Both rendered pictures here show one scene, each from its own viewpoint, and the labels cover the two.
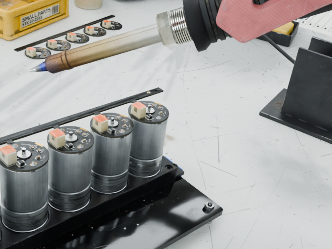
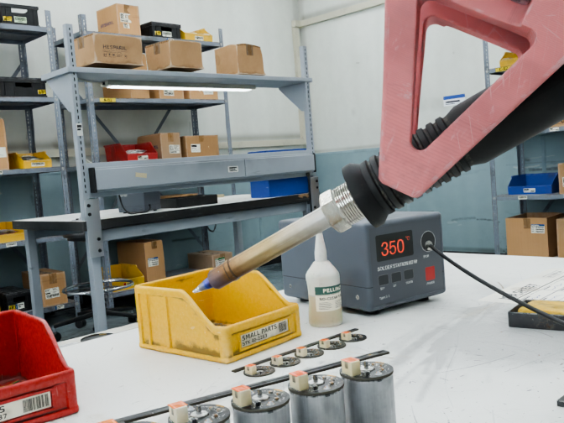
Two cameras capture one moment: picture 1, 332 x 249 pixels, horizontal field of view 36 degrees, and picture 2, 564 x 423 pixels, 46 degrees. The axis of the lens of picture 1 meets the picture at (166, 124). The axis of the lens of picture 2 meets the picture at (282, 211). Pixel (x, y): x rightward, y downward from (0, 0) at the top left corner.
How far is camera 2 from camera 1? 0.08 m
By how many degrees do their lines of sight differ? 32
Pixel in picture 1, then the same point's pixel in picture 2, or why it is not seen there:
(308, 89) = not seen: outside the picture
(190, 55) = (456, 355)
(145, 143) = (366, 411)
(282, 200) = not seen: outside the picture
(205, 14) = (368, 175)
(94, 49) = (257, 248)
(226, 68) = (507, 362)
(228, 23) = (392, 175)
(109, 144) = (312, 406)
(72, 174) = not seen: outside the picture
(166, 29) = (330, 205)
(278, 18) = (446, 154)
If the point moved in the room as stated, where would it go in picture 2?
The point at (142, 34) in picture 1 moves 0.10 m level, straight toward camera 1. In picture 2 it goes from (305, 219) to (218, 264)
